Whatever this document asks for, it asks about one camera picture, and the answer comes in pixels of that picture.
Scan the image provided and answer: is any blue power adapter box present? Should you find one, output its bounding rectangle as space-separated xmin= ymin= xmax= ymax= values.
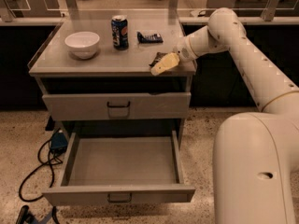
xmin=50 ymin=131 xmax=68 ymax=152

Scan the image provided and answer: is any open grey lower drawer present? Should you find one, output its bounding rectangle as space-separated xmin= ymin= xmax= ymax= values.
xmin=43 ymin=132 xmax=195 ymax=206

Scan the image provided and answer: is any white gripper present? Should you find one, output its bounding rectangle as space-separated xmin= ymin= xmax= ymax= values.
xmin=150 ymin=36 xmax=198 ymax=76

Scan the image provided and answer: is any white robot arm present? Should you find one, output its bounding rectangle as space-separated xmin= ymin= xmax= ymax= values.
xmin=151 ymin=7 xmax=299 ymax=224

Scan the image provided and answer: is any black power cable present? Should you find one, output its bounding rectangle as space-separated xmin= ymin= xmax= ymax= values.
xmin=18 ymin=138 xmax=64 ymax=203

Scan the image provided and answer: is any black object bottom left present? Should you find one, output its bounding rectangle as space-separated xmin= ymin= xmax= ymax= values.
xmin=16 ymin=205 xmax=35 ymax=224

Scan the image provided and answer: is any grey upper drawer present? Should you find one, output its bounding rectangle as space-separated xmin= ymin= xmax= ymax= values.
xmin=43 ymin=92 xmax=191 ymax=121

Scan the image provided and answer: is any grey drawer cabinet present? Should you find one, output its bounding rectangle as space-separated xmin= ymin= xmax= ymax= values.
xmin=30 ymin=9 xmax=195 ymax=135

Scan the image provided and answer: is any white ceramic bowl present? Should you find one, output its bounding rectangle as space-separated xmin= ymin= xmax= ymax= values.
xmin=64 ymin=32 xmax=100 ymax=60

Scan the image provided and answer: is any dark chocolate rxbar wrapper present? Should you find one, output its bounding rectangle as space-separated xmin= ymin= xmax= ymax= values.
xmin=149 ymin=52 xmax=167 ymax=67

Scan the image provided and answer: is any blue pepsi can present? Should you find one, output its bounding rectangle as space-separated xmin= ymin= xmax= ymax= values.
xmin=111 ymin=15 xmax=129 ymax=50

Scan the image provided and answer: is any grey background desk right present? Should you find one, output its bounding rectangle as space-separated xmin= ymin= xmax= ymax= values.
xmin=206 ymin=0 xmax=299 ymax=17

